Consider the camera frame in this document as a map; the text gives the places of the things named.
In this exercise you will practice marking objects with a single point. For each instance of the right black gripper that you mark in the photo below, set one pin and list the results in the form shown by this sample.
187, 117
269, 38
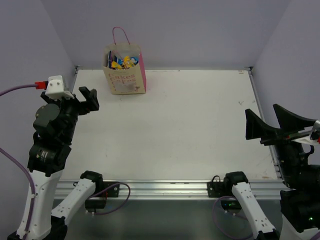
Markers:
257, 128

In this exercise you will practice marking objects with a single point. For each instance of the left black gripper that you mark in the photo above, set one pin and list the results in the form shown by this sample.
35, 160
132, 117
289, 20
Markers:
75, 105

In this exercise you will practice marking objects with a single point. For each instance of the pink beige paper bag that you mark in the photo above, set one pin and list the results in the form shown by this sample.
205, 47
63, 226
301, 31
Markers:
126, 81

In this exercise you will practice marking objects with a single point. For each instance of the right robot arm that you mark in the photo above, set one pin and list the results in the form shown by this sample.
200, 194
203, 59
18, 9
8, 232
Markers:
299, 204

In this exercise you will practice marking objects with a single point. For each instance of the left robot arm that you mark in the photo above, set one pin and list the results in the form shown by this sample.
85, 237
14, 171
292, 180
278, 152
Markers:
54, 126

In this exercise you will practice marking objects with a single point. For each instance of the blue snack packet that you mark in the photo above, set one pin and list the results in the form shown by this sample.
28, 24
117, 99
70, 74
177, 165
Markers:
109, 60

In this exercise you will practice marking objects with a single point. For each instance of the yellow snack packet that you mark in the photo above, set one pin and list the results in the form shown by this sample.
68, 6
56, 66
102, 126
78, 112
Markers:
123, 64

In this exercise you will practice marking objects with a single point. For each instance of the right black controller box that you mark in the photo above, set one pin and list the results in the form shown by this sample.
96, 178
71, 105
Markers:
230, 204

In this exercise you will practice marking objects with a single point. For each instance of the black controller box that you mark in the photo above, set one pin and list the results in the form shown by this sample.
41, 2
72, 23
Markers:
95, 204
230, 204

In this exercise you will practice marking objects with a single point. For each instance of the left black controller box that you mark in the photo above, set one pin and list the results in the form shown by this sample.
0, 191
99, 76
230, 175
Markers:
95, 204

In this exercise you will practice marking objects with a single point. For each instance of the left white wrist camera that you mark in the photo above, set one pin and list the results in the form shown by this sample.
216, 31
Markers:
56, 89

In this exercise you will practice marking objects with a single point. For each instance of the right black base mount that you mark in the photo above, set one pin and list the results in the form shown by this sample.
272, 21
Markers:
218, 187

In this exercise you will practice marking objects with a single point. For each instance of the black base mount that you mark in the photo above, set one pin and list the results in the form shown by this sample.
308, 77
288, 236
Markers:
112, 192
218, 187

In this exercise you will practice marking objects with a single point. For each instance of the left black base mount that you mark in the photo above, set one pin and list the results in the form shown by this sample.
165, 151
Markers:
112, 192

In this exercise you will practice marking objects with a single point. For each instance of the aluminium front rail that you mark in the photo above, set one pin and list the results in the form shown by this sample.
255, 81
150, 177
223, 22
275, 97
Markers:
195, 189

